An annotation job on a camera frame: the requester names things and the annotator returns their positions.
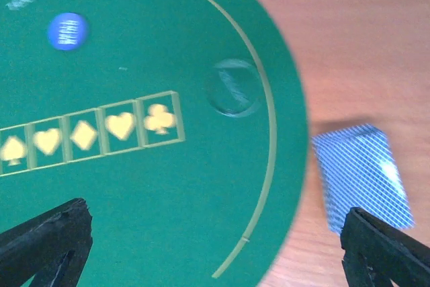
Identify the round green poker mat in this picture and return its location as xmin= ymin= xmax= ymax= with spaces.
xmin=1 ymin=0 xmax=308 ymax=286

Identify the blue big blind button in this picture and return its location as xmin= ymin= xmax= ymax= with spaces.
xmin=47 ymin=12 xmax=89 ymax=51

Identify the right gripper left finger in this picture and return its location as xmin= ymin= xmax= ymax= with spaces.
xmin=1 ymin=198 xmax=93 ymax=286

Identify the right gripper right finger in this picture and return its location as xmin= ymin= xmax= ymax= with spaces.
xmin=340 ymin=207 xmax=429 ymax=286

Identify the blue playing card deck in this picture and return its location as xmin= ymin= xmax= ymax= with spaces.
xmin=312 ymin=124 xmax=415 ymax=234

